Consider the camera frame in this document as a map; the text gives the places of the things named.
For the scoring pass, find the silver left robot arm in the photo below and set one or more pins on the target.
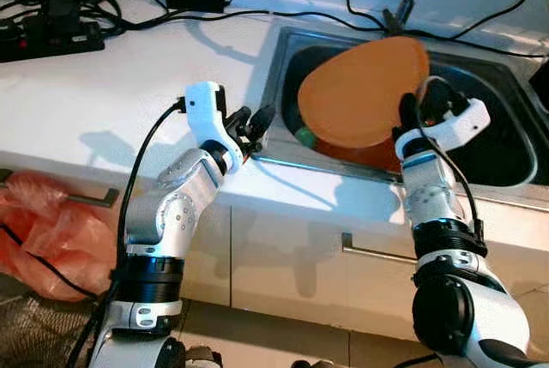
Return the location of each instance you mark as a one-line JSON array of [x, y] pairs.
[[167, 214]]

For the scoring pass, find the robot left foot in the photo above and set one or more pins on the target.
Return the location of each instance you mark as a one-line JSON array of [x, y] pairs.
[[206, 358]]

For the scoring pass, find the red plastic bag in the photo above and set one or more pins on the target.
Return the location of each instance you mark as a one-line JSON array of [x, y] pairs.
[[60, 248]]

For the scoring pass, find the orange plate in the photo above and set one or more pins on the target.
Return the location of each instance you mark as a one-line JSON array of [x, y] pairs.
[[360, 93]]

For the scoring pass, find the white kitchen cabinet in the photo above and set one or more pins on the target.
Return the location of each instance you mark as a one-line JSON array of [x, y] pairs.
[[292, 248]]

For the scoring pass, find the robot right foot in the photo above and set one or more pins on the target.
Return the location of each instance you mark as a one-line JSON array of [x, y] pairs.
[[313, 364]]

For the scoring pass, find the stainless steel sink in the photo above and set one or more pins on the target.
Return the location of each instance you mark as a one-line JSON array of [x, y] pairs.
[[506, 128]]

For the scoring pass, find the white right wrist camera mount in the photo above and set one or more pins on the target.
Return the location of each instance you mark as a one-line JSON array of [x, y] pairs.
[[463, 121]]

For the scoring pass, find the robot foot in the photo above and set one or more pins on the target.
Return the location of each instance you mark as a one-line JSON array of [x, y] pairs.
[[206, 358], [313, 364]]

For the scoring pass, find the orange bowl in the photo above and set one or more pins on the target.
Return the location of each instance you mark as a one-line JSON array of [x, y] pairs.
[[360, 158]]

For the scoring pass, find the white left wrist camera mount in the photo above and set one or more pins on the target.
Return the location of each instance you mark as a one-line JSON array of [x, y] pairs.
[[202, 106]]

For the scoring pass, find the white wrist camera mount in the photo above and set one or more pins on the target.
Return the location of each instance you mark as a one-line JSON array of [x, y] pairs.
[[463, 121], [202, 106]]

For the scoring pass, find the black power strip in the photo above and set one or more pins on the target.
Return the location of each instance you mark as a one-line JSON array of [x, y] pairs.
[[43, 42]]

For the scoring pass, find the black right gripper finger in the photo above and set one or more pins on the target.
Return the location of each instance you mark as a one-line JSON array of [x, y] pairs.
[[409, 115]]

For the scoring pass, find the green plate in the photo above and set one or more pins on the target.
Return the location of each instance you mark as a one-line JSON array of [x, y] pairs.
[[305, 136]]

